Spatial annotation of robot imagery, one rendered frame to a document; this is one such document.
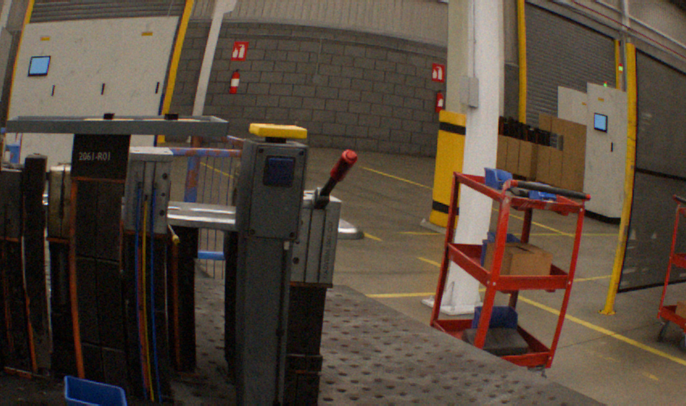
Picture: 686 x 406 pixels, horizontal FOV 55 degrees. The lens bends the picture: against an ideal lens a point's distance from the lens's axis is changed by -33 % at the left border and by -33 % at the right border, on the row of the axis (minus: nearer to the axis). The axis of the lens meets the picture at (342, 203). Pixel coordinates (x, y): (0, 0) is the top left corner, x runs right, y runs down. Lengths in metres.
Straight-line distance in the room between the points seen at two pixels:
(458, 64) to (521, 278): 5.24
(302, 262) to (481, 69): 4.02
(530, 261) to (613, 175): 7.92
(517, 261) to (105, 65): 6.66
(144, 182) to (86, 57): 8.08
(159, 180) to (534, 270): 2.45
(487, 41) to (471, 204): 1.03
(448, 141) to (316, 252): 7.20
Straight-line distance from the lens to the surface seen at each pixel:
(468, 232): 5.30
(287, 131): 1.11
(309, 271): 1.31
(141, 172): 1.24
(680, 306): 4.81
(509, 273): 3.44
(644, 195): 5.70
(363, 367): 1.73
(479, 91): 5.25
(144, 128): 1.04
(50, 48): 9.24
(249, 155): 1.11
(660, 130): 5.84
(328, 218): 1.30
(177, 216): 1.38
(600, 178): 11.56
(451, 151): 8.43
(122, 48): 9.36
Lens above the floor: 1.22
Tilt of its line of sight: 7 degrees down
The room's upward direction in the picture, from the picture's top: 7 degrees clockwise
